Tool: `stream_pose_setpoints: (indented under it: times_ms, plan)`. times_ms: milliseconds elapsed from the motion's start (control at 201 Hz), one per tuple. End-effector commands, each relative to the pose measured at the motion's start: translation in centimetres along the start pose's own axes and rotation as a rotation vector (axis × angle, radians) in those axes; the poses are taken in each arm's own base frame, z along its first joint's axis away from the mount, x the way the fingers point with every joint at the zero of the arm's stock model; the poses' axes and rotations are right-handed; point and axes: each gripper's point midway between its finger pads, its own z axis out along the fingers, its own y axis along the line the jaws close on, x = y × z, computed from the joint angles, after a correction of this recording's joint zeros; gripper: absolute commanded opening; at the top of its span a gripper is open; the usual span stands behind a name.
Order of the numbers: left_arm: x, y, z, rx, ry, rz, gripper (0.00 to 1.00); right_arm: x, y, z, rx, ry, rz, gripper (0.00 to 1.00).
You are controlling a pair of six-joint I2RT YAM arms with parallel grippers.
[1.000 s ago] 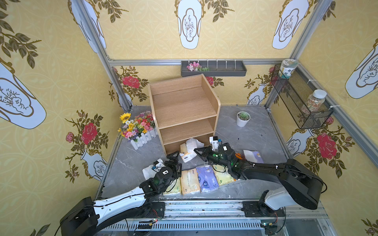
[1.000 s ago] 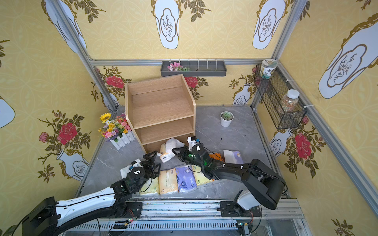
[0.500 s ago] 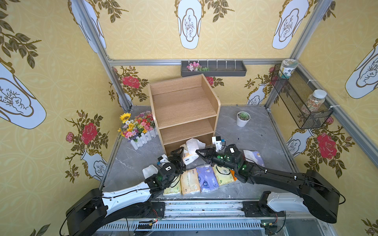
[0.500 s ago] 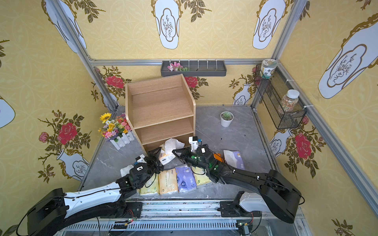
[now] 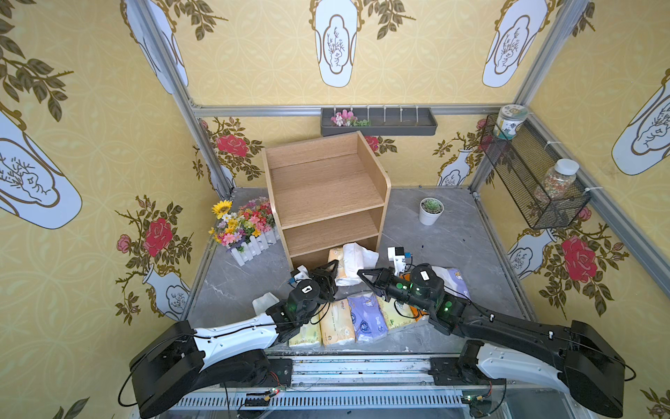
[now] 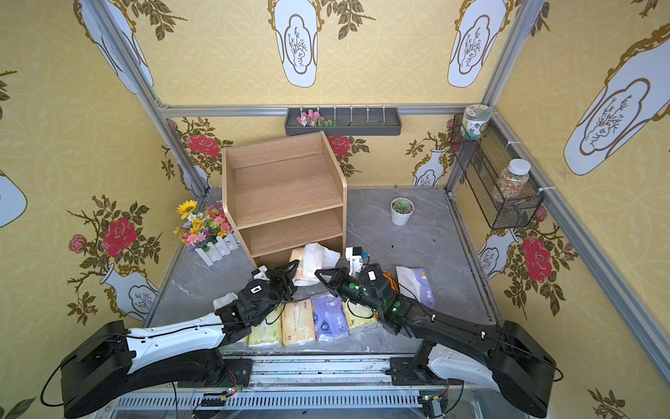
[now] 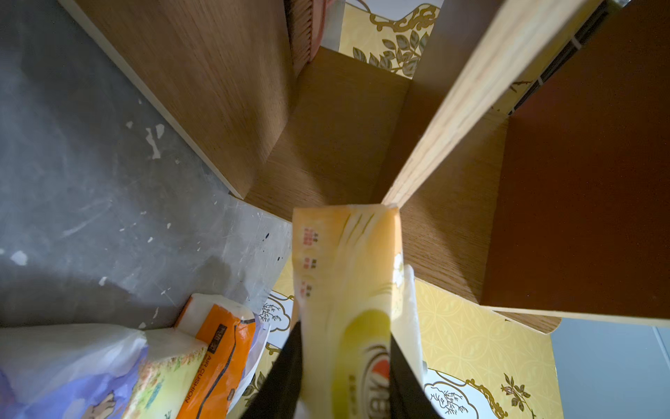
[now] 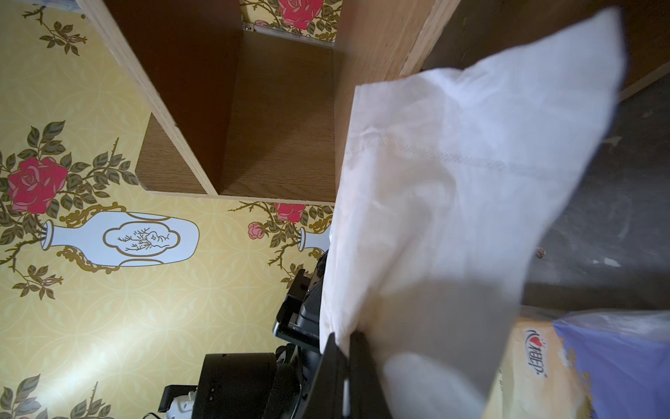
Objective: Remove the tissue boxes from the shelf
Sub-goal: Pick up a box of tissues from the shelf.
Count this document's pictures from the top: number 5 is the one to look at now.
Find beige tissue pack bottom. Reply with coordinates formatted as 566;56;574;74
328;243;379;287

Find lavender tissue pack bottom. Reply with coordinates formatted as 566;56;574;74
433;266;470;299

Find pale yellow tissue pack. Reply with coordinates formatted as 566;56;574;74
288;322;322;349

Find beige orange tissue pack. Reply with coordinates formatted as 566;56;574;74
319;299;355;347

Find purple tissue pack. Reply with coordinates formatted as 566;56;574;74
347;293;388;343

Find yellow green tissue pack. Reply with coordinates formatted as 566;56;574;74
377;297;417;333

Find white green tissue pack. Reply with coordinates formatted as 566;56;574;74
252;293;280;316

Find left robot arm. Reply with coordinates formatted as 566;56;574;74
127;259;338;418

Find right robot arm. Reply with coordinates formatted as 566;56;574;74
358;264;626;418

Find wooden three-tier shelf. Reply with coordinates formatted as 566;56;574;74
262;132;392;268

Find white picket fence planter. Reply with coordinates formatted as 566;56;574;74
228;227;280;266

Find small potted cactus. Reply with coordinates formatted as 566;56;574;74
419;197;444;226

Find artificial flower bouquet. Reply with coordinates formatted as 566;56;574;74
209;197;276;249

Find pink flowers in tray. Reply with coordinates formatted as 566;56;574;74
331;109;371;127

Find glass jar white lid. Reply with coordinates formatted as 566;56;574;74
533;159;580;204

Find patterned jar white lid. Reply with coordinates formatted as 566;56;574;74
493;104;529;140

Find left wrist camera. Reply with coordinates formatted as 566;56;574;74
289;265;310;284

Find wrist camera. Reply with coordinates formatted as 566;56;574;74
289;265;310;284
387;246;413;276

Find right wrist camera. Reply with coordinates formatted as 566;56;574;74
387;246;413;276

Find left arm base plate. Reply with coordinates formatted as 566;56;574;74
258;358;293;387

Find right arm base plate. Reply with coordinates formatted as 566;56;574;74
427;340;489;386

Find metal base rail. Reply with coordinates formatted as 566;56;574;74
130;353;598;419

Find grey wall tray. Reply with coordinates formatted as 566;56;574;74
320;106;438;137

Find black wire wall basket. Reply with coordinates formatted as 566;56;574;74
480;115;591;230

